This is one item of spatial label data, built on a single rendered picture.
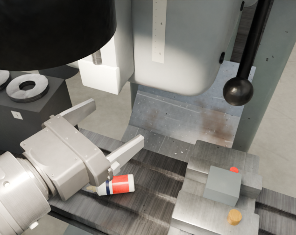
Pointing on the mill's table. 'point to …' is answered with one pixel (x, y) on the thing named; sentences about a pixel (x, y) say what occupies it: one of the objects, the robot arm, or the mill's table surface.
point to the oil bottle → (115, 185)
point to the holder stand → (23, 106)
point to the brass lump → (234, 217)
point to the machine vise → (252, 195)
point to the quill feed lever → (247, 60)
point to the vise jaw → (210, 217)
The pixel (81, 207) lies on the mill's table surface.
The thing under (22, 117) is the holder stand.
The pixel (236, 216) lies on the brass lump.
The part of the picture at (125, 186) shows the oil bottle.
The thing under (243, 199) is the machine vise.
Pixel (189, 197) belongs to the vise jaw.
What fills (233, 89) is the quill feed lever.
